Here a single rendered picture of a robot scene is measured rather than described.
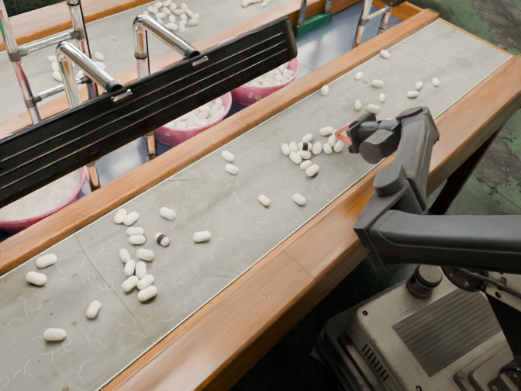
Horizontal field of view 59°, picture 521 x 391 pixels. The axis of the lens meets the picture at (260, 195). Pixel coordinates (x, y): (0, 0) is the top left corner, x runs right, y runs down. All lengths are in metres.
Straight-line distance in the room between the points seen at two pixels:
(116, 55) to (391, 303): 1.06
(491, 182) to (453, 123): 1.16
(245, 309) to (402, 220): 0.38
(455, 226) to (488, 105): 1.00
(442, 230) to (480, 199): 1.85
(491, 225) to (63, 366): 0.69
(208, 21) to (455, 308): 1.17
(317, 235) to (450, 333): 0.50
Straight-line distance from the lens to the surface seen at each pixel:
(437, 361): 1.28
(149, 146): 1.09
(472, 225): 0.56
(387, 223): 0.63
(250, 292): 0.90
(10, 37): 1.09
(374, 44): 1.64
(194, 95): 0.79
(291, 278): 0.92
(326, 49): 1.73
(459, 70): 1.70
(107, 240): 1.00
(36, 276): 0.96
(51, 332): 0.90
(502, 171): 2.64
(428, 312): 1.34
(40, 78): 1.43
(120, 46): 1.52
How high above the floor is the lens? 1.55
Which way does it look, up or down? 49 degrees down
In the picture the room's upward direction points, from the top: 10 degrees clockwise
